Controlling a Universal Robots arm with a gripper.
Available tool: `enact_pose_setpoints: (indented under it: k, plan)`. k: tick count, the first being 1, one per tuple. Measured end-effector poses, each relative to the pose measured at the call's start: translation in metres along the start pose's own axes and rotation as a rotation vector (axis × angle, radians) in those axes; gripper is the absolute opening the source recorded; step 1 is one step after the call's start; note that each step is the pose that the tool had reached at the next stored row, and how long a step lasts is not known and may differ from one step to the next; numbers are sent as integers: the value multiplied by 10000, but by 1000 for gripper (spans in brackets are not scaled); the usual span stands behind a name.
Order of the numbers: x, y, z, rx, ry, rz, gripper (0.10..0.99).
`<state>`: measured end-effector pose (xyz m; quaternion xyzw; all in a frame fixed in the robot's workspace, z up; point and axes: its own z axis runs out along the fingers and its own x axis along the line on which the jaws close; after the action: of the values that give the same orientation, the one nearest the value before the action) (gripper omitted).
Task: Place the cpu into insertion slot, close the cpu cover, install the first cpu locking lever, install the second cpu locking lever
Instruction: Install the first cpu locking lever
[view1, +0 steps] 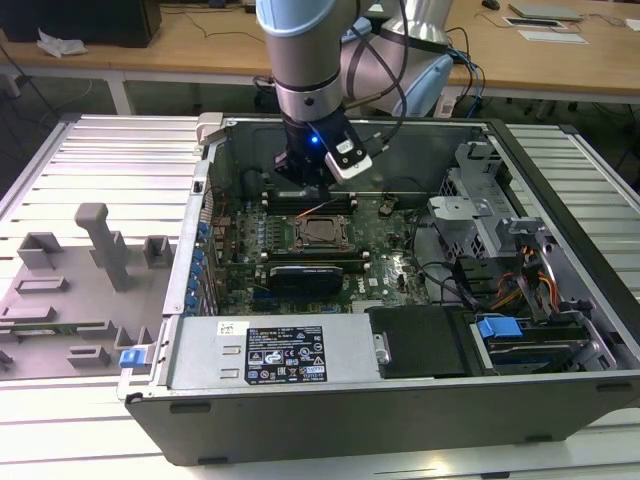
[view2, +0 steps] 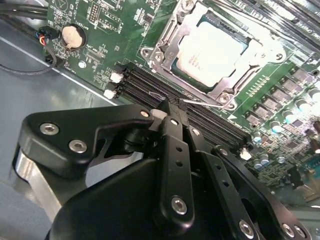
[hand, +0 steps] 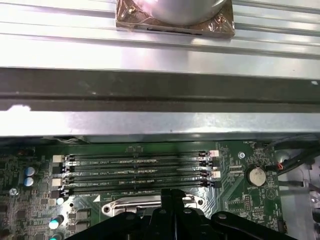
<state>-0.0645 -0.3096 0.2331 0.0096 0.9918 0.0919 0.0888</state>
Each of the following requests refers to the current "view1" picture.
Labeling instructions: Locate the perforated metal cage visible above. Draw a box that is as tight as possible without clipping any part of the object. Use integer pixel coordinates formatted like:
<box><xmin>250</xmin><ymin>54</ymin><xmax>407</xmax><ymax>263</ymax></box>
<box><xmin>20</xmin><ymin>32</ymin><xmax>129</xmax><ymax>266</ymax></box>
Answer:
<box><xmin>439</xmin><ymin>142</ymin><xmax>507</xmax><ymax>224</ymax></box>

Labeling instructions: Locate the silver power supply unit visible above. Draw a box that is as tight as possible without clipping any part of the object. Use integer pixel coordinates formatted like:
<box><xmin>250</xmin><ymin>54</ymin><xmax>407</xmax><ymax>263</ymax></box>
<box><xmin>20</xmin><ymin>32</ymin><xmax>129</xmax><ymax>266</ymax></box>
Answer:
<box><xmin>167</xmin><ymin>314</ymin><xmax>386</xmax><ymax>392</ymax></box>

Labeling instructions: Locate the crumpled white paper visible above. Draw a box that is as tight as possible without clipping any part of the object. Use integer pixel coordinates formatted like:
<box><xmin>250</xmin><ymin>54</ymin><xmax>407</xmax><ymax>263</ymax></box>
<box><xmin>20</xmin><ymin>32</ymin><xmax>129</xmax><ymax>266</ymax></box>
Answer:
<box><xmin>37</xmin><ymin>27</ymin><xmax>90</xmax><ymax>59</ymax></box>

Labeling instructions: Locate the white framed black strip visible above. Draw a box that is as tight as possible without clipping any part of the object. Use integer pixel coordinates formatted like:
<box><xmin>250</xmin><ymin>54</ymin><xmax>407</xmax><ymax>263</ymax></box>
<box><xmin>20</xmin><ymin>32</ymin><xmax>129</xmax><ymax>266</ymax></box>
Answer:
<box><xmin>503</xmin><ymin>16</ymin><xmax>569</xmax><ymax>30</ymax></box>

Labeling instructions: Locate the hard disk in blue carrier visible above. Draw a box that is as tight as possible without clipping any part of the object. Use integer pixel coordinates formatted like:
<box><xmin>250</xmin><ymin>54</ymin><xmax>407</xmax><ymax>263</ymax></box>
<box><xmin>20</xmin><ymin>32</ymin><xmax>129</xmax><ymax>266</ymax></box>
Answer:
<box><xmin>472</xmin><ymin>313</ymin><xmax>594</xmax><ymax>375</ymax></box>

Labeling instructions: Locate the wooden desk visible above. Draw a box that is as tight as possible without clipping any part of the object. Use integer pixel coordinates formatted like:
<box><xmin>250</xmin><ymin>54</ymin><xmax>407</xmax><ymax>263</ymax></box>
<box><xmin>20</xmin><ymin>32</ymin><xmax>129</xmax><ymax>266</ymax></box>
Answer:
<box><xmin>0</xmin><ymin>0</ymin><xmax>640</xmax><ymax>106</ymax></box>

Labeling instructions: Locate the grey parts rack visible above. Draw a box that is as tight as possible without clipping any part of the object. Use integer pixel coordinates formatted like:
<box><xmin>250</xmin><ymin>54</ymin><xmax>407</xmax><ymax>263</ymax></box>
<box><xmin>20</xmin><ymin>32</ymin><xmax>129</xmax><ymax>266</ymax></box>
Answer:
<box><xmin>0</xmin><ymin>202</ymin><xmax>175</xmax><ymax>382</ymax></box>

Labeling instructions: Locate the blue cable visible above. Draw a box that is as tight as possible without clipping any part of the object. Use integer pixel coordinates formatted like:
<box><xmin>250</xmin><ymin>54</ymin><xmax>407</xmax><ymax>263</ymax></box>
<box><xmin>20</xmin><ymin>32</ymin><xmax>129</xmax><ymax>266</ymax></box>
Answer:
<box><xmin>449</xmin><ymin>47</ymin><xmax>487</xmax><ymax>112</ymax></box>

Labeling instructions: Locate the green motherboard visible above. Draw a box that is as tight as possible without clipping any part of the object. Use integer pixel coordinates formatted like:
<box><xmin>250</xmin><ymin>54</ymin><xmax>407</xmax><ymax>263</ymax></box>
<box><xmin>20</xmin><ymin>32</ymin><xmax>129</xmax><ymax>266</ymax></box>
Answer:
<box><xmin>212</xmin><ymin>192</ymin><xmax>436</xmax><ymax>316</ymax></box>

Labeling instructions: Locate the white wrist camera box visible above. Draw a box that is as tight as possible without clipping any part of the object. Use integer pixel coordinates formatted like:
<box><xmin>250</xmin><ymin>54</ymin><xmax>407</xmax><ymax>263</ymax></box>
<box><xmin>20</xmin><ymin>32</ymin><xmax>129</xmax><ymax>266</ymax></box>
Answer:
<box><xmin>323</xmin><ymin>130</ymin><xmax>375</xmax><ymax>182</ymax></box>

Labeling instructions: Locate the silver drive cage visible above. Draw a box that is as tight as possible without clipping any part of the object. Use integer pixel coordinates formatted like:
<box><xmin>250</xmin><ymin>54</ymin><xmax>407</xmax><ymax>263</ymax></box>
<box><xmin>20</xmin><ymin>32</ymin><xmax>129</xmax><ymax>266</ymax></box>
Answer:
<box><xmin>427</xmin><ymin>195</ymin><xmax>499</xmax><ymax>261</ymax></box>

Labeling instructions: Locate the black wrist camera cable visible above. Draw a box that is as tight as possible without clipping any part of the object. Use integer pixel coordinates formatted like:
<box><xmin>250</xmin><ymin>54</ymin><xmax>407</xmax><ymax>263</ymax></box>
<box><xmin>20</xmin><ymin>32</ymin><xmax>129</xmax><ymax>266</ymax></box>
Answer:
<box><xmin>344</xmin><ymin>0</ymin><xmax>409</xmax><ymax>156</ymax></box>

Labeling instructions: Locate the grey case latch handle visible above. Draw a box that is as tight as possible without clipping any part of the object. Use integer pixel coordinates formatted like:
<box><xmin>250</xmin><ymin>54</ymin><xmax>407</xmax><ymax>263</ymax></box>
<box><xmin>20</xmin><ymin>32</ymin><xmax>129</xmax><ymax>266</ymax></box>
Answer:
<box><xmin>196</xmin><ymin>112</ymin><xmax>224</xmax><ymax>146</ymax></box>

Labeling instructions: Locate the black drive bay cover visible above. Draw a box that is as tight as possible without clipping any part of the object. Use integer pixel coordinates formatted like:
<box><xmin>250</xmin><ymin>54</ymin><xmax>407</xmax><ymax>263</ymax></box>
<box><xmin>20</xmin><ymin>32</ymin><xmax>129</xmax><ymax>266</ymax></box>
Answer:
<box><xmin>365</xmin><ymin>305</ymin><xmax>484</xmax><ymax>380</ymax></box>

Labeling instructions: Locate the green RAM stick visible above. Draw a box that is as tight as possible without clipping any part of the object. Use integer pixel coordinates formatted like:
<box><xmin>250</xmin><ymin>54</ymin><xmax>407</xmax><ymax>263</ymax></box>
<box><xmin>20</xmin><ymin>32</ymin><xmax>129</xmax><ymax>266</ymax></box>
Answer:
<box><xmin>0</xmin><ymin>322</ymin><xmax>81</xmax><ymax>339</ymax></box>

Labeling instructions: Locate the blue case latch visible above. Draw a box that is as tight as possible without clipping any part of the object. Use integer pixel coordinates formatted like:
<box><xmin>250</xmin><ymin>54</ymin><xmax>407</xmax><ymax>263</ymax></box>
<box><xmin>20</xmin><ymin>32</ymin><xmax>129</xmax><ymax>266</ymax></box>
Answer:
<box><xmin>119</xmin><ymin>344</ymin><xmax>157</xmax><ymax>371</ymax></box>

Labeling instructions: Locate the CPU socket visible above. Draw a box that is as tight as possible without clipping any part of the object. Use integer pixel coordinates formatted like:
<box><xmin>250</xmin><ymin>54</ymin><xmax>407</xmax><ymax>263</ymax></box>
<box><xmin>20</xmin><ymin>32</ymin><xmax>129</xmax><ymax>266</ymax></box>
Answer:
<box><xmin>288</xmin><ymin>213</ymin><xmax>355</xmax><ymax>252</ymax></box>

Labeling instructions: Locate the black desk cable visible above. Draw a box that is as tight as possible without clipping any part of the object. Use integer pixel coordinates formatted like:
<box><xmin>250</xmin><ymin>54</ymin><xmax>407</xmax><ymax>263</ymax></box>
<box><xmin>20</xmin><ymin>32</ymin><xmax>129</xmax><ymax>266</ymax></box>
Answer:
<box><xmin>443</xmin><ymin>25</ymin><xmax>476</xmax><ymax>104</ymax></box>

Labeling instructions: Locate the white paper sheet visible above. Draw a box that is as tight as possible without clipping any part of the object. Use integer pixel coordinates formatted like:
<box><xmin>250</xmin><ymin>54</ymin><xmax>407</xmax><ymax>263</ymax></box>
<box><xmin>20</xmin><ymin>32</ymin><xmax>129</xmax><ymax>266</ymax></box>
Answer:
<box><xmin>517</xmin><ymin>28</ymin><xmax>590</xmax><ymax>46</ymax></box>

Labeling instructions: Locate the metal socket cover frame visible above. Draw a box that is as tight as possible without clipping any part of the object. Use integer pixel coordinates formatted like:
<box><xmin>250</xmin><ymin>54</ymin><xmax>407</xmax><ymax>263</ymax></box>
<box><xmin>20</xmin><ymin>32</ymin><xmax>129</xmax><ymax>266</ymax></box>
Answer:
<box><xmin>294</xmin><ymin>215</ymin><xmax>352</xmax><ymax>250</ymax></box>

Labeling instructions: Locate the flat grey laptop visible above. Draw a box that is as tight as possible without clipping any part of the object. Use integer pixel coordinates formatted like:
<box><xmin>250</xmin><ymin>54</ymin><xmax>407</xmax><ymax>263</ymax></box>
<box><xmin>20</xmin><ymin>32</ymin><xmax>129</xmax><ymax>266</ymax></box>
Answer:
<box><xmin>507</xmin><ymin>2</ymin><xmax>585</xmax><ymax>22</ymax></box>

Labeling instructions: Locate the silver disk bay frame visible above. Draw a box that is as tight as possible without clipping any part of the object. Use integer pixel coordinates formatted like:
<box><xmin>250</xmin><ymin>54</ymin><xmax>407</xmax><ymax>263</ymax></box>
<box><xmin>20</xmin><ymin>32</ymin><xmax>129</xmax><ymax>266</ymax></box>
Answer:
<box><xmin>494</xmin><ymin>214</ymin><xmax>621</xmax><ymax>374</ymax></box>

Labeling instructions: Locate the orange yellow wire bundle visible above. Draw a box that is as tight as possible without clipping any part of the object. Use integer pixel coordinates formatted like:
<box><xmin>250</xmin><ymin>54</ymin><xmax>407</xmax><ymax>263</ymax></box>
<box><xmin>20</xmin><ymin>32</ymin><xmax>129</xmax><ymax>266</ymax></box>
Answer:
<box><xmin>492</xmin><ymin>244</ymin><xmax>559</xmax><ymax>311</ymax></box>

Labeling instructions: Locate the black and silver PC case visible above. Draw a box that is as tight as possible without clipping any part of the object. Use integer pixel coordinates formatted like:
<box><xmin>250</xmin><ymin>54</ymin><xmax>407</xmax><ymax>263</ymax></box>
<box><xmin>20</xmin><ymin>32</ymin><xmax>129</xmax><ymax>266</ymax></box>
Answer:
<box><xmin>117</xmin><ymin>112</ymin><xmax>640</xmax><ymax>466</ymax></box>

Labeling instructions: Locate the black box on desk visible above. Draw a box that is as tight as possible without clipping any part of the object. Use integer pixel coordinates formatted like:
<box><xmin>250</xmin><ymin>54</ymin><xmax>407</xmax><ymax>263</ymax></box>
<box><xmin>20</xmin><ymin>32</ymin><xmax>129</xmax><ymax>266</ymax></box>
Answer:
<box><xmin>0</xmin><ymin>0</ymin><xmax>164</xmax><ymax>50</ymax></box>

